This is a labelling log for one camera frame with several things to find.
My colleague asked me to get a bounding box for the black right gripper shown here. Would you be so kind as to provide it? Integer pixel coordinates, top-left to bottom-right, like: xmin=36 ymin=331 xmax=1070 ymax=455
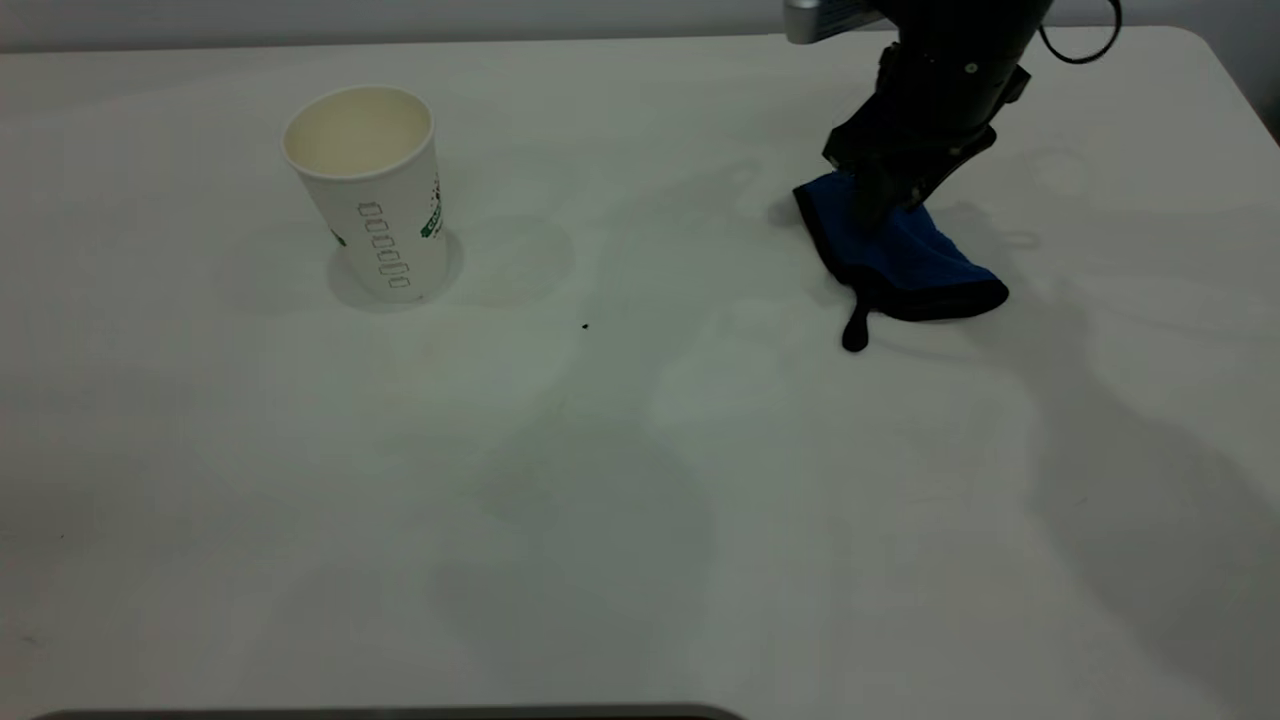
xmin=822 ymin=42 xmax=1033 ymax=239

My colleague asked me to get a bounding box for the blue cloth black trim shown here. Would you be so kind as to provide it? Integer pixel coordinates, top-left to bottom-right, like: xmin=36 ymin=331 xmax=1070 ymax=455
xmin=792 ymin=170 xmax=1011 ymax=354

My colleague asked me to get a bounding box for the white paper cup green print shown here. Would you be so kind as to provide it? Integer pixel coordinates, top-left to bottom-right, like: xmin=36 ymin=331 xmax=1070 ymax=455
xmin=281 ymin=85 xmax=450 ymax=303

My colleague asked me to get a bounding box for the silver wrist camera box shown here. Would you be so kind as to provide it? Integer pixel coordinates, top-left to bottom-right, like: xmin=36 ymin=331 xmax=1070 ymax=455
xmin=783 ymin=0 xmax=889 ymax=46

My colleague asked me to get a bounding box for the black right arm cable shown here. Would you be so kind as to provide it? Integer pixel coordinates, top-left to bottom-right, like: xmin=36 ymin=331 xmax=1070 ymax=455
xmin=1038 ymin=0 xmax=1123 ymax=67

